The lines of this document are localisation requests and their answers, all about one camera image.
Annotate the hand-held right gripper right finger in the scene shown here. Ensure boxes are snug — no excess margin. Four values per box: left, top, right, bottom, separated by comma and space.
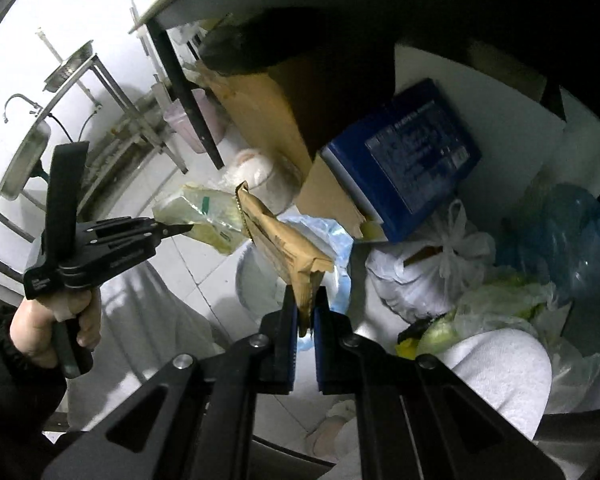
312, 286, 566, 480

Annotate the steel faucet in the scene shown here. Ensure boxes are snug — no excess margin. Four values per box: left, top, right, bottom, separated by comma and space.
4, 94, 44, 124

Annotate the metal sink stand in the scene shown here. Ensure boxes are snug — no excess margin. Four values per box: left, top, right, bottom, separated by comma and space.
0, 52, 191, 242

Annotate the white plastic sack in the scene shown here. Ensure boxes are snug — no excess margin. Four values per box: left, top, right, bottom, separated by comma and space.
224, 147, 302, 217

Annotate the brown paper package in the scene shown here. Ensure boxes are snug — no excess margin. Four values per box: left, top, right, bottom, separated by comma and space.
235, 182, 336, 337

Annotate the dark blue box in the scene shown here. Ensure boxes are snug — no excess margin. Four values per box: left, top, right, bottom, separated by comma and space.
320, 77, 483, 243

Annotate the pink plastic cup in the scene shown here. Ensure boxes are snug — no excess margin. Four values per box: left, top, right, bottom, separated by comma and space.
162, 87, 227, 154

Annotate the steel sink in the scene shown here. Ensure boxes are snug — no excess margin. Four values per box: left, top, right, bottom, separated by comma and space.
0, 120, 53, 202

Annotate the bin with blue liner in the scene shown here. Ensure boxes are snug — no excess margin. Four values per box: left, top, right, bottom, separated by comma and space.
235, 215, 357, 352

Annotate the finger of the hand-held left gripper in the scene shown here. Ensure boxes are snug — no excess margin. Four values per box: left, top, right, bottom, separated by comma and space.
96, 224, 194, 262
86, 216, 161, 237

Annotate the steel bowl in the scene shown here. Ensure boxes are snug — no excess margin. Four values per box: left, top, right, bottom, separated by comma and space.
42, 42, 97, 92

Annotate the black table leg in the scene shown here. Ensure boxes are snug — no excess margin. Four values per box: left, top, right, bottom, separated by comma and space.
147, 20, 226, 171

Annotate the person's left leg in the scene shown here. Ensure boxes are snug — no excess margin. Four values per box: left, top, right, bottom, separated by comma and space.
67, 260, 222, 432

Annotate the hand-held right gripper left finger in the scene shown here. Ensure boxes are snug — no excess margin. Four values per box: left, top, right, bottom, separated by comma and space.
40, 285, 300, 480

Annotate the yellow plastic bag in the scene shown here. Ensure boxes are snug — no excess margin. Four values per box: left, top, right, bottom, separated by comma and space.
152, 183, 252, 256

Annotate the person's left forearm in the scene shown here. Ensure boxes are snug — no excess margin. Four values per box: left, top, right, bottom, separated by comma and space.
0, 305, 70, 443

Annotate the tied white plastic bag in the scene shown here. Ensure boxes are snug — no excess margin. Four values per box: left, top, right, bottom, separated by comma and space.
365, 199, 497, 323

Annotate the blue plastic bag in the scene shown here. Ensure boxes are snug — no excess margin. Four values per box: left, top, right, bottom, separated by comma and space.
497, 182, 600, 307

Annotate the person's right leg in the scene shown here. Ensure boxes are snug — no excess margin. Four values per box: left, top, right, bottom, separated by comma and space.
330, 327, 553, 480

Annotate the cabbage in clear bag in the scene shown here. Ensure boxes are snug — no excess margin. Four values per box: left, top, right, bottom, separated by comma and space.
397, 280, 557, 358

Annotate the crumpled clear plastic bag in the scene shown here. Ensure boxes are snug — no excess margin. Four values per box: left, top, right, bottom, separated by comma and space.
545, 339, 600, 413

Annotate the pink slipper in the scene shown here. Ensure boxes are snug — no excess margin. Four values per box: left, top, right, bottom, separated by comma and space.
305, 400, 352, 457

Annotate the person's leg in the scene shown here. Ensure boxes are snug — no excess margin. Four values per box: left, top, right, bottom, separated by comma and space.
67, 260, 222, 432
330, 327, 553, 480

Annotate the brown cardboard box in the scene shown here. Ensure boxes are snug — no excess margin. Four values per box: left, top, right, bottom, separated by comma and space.
195, 52, 372, 241

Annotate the person's left hand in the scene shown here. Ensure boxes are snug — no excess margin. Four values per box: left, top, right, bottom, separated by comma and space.
10, 291, 103, 367

